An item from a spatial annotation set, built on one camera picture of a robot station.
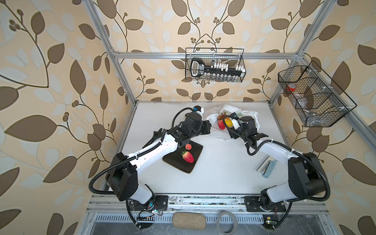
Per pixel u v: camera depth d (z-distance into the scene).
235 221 0.68
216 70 0.83
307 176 0.44
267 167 0.84
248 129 0.69
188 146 0.92
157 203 0.74
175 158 0.88
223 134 0.91
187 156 0.86
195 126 0.61
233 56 0.91
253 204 0.74
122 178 0.42
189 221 0.67
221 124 1.03
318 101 0.73
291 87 0.88
